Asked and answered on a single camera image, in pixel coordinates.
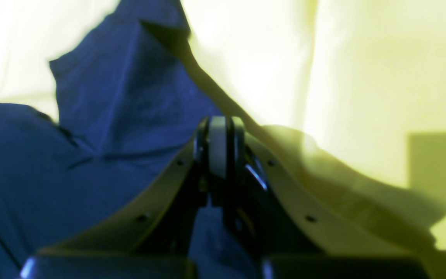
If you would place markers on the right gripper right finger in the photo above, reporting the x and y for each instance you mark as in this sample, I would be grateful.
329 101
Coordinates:
290 233

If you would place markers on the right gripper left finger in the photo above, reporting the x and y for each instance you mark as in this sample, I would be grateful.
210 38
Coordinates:
150 237

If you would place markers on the dark navy T-shirt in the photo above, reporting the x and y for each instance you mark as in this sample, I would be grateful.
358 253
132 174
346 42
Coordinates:
129 96

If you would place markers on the yellow table cloth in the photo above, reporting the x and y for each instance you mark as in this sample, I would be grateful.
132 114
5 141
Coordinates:
349 94

